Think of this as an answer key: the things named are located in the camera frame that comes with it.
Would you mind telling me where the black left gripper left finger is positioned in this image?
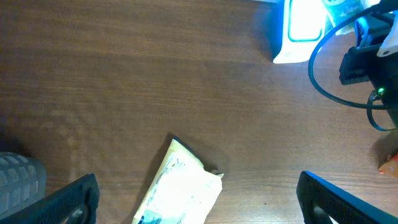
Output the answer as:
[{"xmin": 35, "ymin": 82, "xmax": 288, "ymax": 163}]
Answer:
[{"xmin": 1, "ymin": 174, "xmax": 100, "ymax": 224}]

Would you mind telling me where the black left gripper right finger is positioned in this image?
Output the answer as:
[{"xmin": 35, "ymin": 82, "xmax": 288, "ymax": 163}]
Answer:
[{"xmin": 296, "ymin": 171, "xmax": 397, "ymax": 224}]

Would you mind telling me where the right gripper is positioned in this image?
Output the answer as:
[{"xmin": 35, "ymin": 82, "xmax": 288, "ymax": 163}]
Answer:
[{"xmin": 339, "ymin": 0, "xmax": 397, "ymax": 86}]

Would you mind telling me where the orange spaghetti pasta packet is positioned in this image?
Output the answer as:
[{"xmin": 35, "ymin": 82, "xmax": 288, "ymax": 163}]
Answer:
[{"xmin": 378, "ymin": 153, "xmax": 398, "ymax": 179}]

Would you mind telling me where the yellow white wipes packet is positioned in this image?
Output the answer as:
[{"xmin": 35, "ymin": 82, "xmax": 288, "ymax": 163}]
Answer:
[{"xmin": 132, "ymin": 137, "xmax": 224, "ymax": 224}]

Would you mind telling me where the small teal tissue pack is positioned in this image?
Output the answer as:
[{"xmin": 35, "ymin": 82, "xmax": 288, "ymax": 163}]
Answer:
[{"xmin": 322, "ymin": 0, "xmax": 380, "ymax": 33}]

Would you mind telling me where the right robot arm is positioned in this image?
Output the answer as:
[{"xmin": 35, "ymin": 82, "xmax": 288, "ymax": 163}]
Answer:
[{"xmin": 339, "ymin": 0, "xmax": 397, "ymax": 126}]

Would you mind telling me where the grey plastic mesh basket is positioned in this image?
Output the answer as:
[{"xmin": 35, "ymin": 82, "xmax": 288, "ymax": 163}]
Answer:
[{"xmin": 0, "ymin": 152, "xmax": 47, "ymax": 219}]

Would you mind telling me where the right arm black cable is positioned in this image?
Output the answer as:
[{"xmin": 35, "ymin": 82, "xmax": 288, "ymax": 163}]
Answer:
[{"xmin": 307, "ymin": 2, "xmax": 398, "ymax": 132}]

